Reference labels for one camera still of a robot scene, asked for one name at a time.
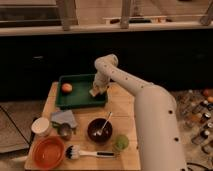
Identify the dark brown bowl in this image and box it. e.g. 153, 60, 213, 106
87, 118, 113, 144

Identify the white paper cup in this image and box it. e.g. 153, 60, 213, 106
31, 117, 51, 136

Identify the green cup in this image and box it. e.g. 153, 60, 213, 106
113, 134, 129, 153

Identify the grey folded cloth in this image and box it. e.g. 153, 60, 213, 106
51, 110, 78, 128

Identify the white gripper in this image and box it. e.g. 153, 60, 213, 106
93, 72, 110, 92

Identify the white dish brush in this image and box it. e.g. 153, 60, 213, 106
65, 145, 115, 160

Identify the orange fruit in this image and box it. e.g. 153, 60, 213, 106
61, 83, 72, 93

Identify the orange plastic bowl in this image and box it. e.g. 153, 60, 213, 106
32, 136, 65, 170

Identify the metal spoon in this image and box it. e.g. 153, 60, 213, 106
93, 112, 113, 136

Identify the wooden board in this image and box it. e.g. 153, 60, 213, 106
23, 81, 143, 171

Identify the small metal cup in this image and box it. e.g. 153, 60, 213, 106
58, 123, 72, 140

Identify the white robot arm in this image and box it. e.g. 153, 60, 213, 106
93, 54, 188, 171

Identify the green plastic tray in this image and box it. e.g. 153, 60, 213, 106
55, 74, 108, 110

